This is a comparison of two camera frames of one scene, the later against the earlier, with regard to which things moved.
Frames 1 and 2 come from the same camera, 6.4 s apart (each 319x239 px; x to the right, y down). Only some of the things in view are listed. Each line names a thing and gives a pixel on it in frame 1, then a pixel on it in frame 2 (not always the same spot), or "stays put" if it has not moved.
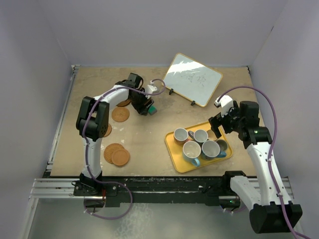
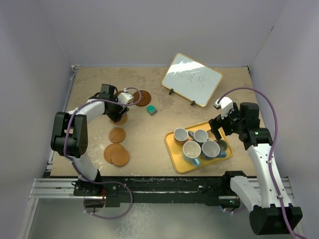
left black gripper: x=141 y=108 -> x=116 y=116
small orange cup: x=212 y=136 stays put
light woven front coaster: x=109 y=149 stays put
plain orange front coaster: x=119 y=157 stays put
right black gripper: x=217 y=120 stays put
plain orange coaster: x=108 y=131 -> x=117 y=135
